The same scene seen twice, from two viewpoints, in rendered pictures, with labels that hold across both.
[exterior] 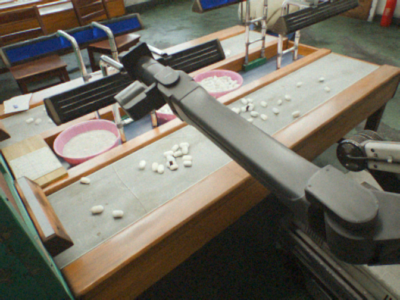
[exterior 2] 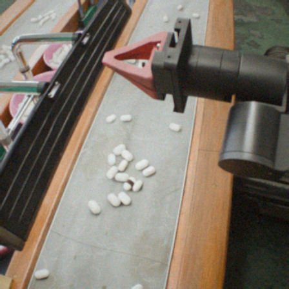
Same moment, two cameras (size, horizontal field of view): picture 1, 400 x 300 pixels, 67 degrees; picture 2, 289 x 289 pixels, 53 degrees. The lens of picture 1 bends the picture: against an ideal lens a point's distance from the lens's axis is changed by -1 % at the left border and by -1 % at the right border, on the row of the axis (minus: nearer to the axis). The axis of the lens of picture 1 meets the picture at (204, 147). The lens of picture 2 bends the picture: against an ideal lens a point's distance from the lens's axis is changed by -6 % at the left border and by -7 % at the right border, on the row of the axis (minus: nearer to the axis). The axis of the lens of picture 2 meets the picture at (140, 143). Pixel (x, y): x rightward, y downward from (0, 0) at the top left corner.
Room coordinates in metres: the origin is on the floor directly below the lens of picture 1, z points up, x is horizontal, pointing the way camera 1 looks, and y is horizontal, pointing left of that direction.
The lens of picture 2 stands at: (0.46, 0.32, 1.41)
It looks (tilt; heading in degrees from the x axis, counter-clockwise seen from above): 50 degrees down; 327
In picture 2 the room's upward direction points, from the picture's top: 8 degrees counter-clockwise
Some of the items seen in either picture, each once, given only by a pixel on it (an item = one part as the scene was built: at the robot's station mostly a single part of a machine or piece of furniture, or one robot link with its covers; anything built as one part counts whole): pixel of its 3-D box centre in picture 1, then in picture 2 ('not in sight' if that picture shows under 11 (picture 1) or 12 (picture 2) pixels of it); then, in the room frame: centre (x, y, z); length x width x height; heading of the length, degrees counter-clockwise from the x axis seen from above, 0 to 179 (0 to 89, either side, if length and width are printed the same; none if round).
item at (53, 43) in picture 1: (78, 36); not in sight; (1.34, 0.52, 1.08); 0.62 x 0.08 x 0.07; 128
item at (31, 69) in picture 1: (37, 65); not in sight; (2.69, 1.48, 0.45); 0.44 x 0.43 x 0.91; 125
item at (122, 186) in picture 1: (250, 119); (156, 78); (1.13, -0.21, 0.73); 1.81 x 0.30 x 0.02; 128
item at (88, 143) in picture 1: (91, 148); not in sight; (1.02, 0.48, 0.71); 0.22 x 0.22 x 0.06
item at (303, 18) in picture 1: (320, 11); not in sight; (1.50, -0.59, 1.08); 0.62 x 0.08 x 0.07; 128
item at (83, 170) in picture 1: (222, 109); (108, 79); (1.26, -0.10, 0.71); 1.81 x 0.05 x 0.11; 128
